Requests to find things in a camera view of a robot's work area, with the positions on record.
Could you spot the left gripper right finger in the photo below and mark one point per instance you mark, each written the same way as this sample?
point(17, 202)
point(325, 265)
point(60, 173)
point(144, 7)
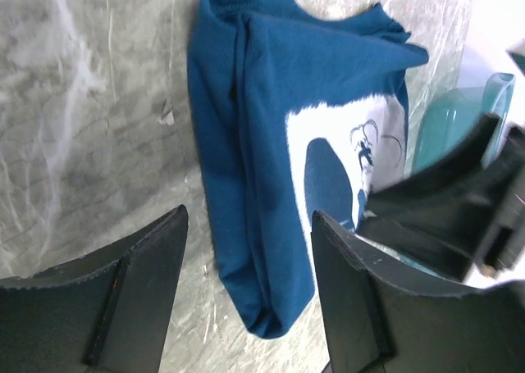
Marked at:
point(381, 315)

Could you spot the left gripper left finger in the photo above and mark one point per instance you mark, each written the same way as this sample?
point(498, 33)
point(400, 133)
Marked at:
point(107, 311)

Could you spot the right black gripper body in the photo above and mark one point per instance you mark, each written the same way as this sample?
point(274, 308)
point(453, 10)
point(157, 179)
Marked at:
point(503, 240)

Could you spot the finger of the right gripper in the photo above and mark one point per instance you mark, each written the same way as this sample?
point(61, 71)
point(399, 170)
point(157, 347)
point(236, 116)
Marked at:
point(438, 216)

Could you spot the blue t shirt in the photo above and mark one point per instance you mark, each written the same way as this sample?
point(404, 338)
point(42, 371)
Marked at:
point(292, 115)

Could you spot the teal plastic bin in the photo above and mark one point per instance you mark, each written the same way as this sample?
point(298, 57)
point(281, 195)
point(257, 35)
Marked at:
point(452, 116)

